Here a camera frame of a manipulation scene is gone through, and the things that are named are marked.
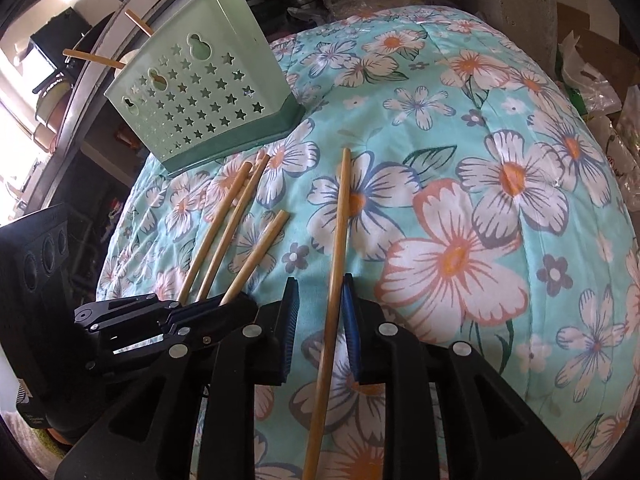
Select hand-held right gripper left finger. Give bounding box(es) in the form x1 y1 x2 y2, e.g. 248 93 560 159
55 276 301 480

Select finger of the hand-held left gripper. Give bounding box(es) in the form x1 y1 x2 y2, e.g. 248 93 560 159
74 295 182 335
95 292 258 376

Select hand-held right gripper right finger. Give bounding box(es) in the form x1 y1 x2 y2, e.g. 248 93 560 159
342 273 581 480

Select long bamboo chopstick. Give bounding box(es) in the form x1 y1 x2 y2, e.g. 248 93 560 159
124 9 154 37
302 147 352 480
195 154 271 303
219 210 291 307
62 49 127 70
177 160 253 306

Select green star-cutout utensil holder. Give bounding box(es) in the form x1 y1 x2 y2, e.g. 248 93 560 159
104 0 307 177

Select floral turquoise quilt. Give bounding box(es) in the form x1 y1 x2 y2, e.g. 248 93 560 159
95 4 640 480

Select pile of plastic bags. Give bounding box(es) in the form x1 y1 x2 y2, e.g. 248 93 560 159
557 30 640 213

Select brown cardboard box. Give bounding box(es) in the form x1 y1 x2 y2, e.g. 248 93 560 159
555 2 637 107

